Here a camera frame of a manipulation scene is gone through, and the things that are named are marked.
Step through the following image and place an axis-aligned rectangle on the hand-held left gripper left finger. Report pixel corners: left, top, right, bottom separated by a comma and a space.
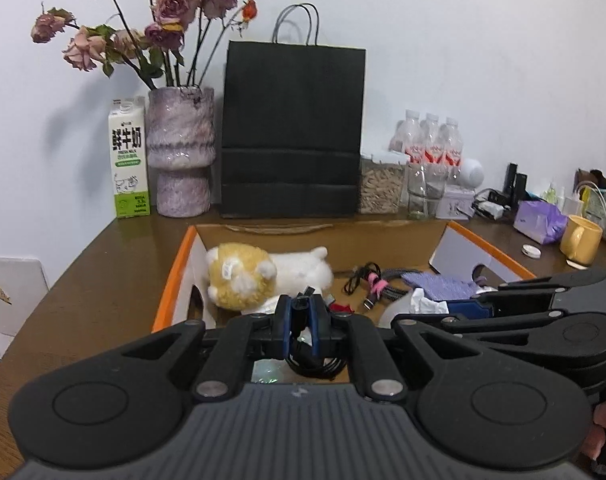
117, 294, 295, 403

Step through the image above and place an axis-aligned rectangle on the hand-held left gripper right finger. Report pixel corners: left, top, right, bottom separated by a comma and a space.
307, 294, 486, 404

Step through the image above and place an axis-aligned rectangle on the black charging cable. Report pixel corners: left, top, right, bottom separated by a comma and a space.
285, 285, 353, 381

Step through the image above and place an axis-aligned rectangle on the black paper bag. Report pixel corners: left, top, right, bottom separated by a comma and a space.
219, 3, 368, 219

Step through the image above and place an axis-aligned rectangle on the white cardboard carton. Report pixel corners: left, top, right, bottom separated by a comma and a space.
0, 255, 51, 376

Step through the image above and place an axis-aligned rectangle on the red label water bottle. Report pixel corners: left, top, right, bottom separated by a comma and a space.
439, 116, 465, 186
389, 109, 423, 166
419, 112, 443, 166

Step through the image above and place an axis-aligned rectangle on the wooden desktop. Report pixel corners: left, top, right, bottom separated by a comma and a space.
0, 205, 606, 480

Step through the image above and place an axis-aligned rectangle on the purple tissue pack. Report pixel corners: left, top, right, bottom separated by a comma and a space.
513, 200, 569, 246

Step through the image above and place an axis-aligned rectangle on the purple woven pouch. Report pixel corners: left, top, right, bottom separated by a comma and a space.
400, 271, 484, 303

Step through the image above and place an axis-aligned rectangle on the green white bag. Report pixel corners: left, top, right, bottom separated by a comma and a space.
580, 185, 606, 253

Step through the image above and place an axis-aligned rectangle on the yellow white plush hamster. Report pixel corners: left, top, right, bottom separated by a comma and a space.
205, 242, 335, 311

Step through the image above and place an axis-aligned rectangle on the white printed tin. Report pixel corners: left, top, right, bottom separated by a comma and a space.
435, 185, 476, 221

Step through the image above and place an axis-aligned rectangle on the bunch of dried roses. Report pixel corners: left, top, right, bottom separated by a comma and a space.
30, 0, 259, 92

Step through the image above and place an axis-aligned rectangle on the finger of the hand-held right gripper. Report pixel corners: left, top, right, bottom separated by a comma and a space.
476, 267, 606, 317
398, 310, 576, 361

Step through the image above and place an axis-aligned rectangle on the white tissue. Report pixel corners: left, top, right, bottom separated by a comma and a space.
408, 287, 451, 316

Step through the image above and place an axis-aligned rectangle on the brown pouch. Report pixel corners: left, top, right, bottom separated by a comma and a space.
573, 167, 606, 193

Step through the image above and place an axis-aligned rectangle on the red cardboard box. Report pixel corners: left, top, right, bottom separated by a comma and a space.
152, 220, 538, 386

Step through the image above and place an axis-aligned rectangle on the braided cable with pink tie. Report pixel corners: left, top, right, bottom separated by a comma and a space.
343, 262, 419, 315

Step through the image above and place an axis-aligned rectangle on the empty clear glass bottle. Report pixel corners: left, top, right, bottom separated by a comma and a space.
406, 162, 430, 220

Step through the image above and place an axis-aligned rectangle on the clear plastic wrap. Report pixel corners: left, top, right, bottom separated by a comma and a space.
252, 360, 284, 385

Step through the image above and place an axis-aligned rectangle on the yellow mug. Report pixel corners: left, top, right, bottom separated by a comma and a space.
560, 215, 604, 267

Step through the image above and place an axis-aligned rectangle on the white round device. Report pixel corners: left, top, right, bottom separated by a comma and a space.
456, 157, 485, 192

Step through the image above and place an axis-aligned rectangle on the white green milk carton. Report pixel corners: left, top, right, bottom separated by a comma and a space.
108, 96, 151, 219

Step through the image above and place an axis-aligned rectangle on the purple marbled vase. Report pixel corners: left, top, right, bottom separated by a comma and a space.
146, 86, 216, 218

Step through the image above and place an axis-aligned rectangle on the clear jar of seeds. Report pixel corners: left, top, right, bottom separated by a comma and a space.
359, 154, 405, 215

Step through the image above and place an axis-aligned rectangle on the navy blue zip pouch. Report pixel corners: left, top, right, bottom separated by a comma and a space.
445, 297, 494, 318

